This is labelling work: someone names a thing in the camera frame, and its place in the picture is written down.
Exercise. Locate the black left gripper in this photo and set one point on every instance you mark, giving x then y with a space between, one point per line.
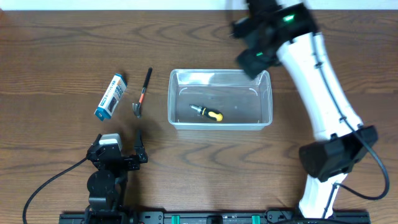
133 164

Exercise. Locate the clear plastic storage container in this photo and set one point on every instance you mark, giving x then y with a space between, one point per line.
246 104

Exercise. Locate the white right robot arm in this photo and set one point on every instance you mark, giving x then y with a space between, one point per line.
289 36

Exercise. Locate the teal white product box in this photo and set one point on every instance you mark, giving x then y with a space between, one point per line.
111 98

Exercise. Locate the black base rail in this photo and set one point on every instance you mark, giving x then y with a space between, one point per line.
269 216

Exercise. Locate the stubby yellow black screwdriver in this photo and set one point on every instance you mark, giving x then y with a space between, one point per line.
212 114

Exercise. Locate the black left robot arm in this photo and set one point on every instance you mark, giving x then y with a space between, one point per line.
108 184

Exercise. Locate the small hammer black handle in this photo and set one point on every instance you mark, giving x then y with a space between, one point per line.
137 106

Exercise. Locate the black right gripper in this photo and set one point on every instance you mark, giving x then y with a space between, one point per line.
253 62

